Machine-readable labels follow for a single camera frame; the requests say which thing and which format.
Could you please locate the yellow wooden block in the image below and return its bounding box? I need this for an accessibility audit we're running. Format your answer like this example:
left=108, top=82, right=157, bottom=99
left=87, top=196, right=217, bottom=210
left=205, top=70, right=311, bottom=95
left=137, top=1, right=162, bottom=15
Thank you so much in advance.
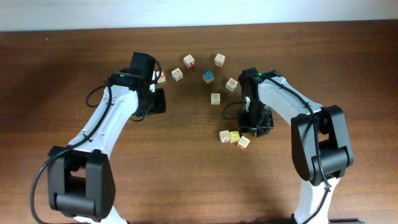
left=229, top=131, right=241, bottom=144

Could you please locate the wooden block red top right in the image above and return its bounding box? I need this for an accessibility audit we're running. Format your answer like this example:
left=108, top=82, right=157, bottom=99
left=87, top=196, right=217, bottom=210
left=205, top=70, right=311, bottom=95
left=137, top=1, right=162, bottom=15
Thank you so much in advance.
left=213, top=54, right=226, bottom=67

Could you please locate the wooden block red A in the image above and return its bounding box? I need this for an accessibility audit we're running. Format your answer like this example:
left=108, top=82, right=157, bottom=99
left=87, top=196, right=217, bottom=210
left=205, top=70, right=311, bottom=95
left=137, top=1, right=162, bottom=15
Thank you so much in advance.
left=155, top=70, right=166, bottom=83

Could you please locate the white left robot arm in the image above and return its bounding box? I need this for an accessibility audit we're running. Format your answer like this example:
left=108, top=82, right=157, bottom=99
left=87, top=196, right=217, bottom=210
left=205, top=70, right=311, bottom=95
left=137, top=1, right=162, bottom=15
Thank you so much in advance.
left=45, top=52, right=166, bottom=223

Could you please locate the wooden block letter I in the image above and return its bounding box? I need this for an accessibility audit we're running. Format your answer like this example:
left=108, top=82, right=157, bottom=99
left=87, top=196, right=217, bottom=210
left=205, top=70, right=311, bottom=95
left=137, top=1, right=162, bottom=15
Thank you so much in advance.
left=211, top=93, right=221, bottom=105

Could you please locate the wooden block red X side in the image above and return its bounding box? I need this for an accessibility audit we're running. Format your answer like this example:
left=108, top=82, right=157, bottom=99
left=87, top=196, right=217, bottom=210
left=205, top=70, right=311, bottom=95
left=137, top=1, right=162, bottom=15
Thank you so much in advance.
left=183, top=54, right=195, bottom=68

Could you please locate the wooden block shell picture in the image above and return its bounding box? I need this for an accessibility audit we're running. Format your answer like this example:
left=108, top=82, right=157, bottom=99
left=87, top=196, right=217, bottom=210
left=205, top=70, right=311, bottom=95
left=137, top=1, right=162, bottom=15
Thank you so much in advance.
left=226, top=78, right=239, bottom=92

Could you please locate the wooden block blue side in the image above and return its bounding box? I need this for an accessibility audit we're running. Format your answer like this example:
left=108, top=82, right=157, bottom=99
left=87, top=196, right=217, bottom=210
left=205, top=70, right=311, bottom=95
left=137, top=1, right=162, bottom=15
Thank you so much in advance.
left=171, top=68, right=183, bottom=82

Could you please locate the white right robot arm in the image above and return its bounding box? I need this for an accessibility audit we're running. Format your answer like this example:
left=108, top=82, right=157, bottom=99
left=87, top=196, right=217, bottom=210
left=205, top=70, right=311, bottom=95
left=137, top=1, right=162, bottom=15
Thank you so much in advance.
left=238, top=68, right=354, bottom=223

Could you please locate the blue top wooden block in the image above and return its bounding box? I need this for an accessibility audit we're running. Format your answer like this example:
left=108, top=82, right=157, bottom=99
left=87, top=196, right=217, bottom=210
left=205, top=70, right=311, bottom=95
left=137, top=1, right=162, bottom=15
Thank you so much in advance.
left=203, top=70, right=214, bottom=83

